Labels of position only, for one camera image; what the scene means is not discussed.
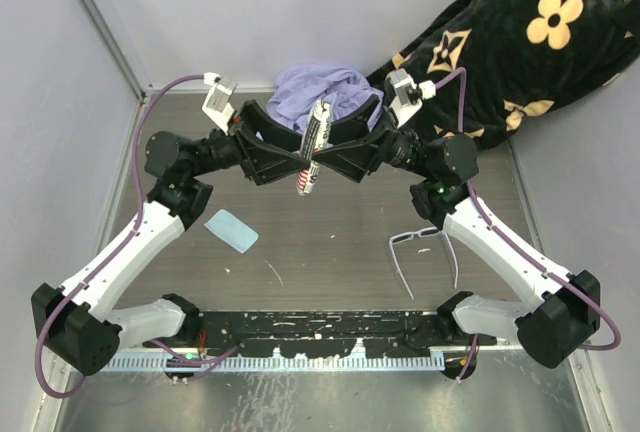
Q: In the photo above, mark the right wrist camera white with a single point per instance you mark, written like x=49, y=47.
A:
x=408, y=96

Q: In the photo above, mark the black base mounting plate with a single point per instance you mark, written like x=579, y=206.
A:
x=383, y=334

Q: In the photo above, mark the light blue cleaning cloth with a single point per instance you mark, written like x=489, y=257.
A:
x=232, y=231

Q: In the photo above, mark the aluminium frame post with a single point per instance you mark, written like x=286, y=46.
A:
x=108, y=39

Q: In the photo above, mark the black floral plush blanket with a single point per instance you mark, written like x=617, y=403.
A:
x=523, y=59

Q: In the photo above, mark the crumpled lavender cloth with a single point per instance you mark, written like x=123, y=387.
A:
x=298, y=88

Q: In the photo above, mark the printed glasses case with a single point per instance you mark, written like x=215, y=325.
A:
x=315, y=139

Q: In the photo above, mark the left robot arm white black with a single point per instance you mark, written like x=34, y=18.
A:
x=78, y=320

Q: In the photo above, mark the slotted grey cable duct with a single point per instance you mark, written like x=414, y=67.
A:
x=356, y=361

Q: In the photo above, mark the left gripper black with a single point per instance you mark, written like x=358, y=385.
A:
x=259, y=163

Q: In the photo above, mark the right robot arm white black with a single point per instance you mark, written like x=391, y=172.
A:
x=556, y=309

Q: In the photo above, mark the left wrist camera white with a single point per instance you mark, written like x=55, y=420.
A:
x=216, y=105

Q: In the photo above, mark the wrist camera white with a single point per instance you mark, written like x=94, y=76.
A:
x=408, y=96
x=216, y=105

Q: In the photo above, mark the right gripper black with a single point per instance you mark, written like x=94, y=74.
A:
x=357, y=159

